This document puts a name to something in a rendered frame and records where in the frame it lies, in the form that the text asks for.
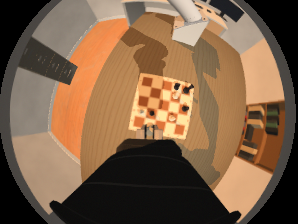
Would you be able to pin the chessboard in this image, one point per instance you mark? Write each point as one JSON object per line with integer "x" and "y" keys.
{"x": 155, "y": 93}

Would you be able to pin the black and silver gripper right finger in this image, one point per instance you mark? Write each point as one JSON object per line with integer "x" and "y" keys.
{"x": 157, "y": 133}

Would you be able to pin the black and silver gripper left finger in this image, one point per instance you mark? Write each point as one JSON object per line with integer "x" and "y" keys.
{"x": 141, "y": 133}

